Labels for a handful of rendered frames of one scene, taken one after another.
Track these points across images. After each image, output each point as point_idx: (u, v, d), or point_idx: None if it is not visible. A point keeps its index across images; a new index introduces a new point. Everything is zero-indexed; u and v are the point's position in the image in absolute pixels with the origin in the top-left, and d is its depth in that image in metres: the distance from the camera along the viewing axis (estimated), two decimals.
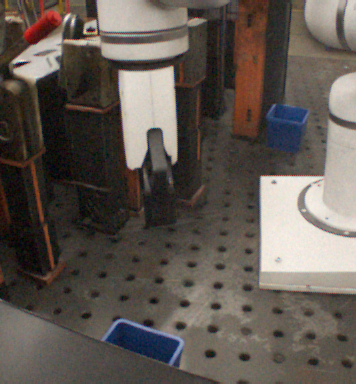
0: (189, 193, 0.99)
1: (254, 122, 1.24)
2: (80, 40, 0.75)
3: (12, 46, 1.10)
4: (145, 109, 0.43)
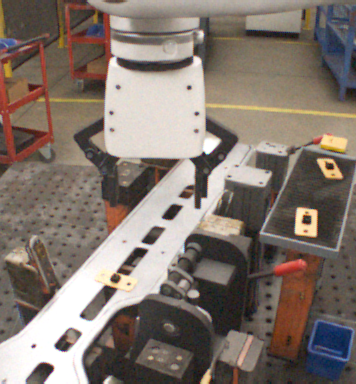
0: None
1: (294, 347, 1.11)
2: None
3: (24, 287, 0.97)
4: None
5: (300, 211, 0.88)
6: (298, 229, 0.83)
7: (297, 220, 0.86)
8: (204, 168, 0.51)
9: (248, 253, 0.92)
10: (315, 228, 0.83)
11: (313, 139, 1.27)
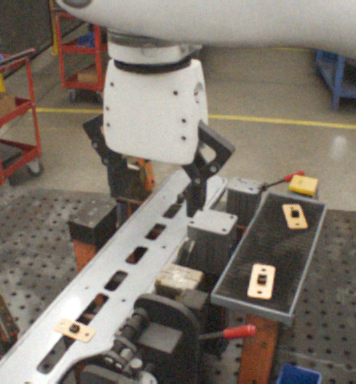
0: None
1: None
2: None
3: None
4: None
5: (256, 269, 0.86)
6: (252, 290, 0.81)
7: (252, 279, 0.84)
8: (196, 177, 0.49)
9: (205, 308, 0.90)
10: (269, 289, 0.81)
11: (285, 177, 1.25)
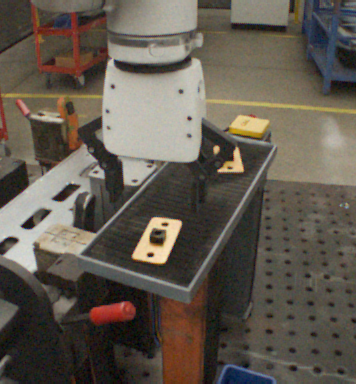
0: None
1: None
2: None
3: None
4: None
5: (154, 223, 0.59)
6: (139, 251, 0.55)
7: (144, 237, 0.57)
8: (200, 174, 0.49)
9: (88, 281, 0.63)
10: (167, 251, 0.55)
11: (232, 123, 0.98)
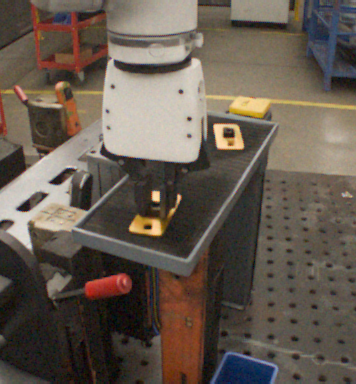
0: None
1: None
2: None
3: None
4: None
5: (152, 196, 0.57)
6: (136, 224, 0.53)
7: None
8: (170, 179, 0.51)
9: (84, 259, 0.61)
10: (165, 223, 0.53)
11: None
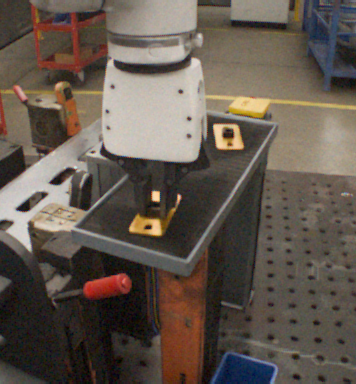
0: None
1: None
2: None
3: None
4: None
5: (152, 196, 0.57)
6: (136, 224, 0.53)
7: None
8: (170, 179, 0.51)
9: (83, 259, 0.61)
10: (165, 223, 0.53)
11: None
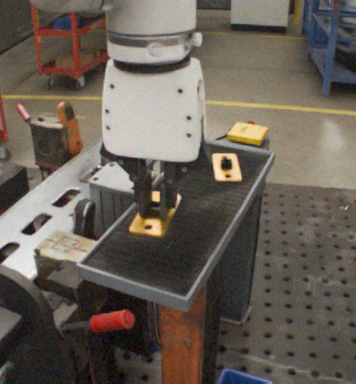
0: None
1: None
2: None
3: None
4: None
5: (152, 196, 0.57)
6: (137, 224, 0.53)
7: None
8: (170, 179, 0.51)
9: (88, 288, 0.64)
10: (165, 223, 0.53)
11: (230, 129, 0.99)
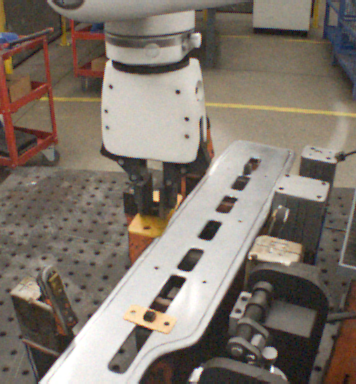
0: None
1: None
2: None
3: (35, 326, 0.78)
4: None
5: (153, 196, 0.57)
6: (136, 224, 0.53)
7: None
8: (169, 179, 0.51)
9: None
10: (164, 223, 0.53)
11: None
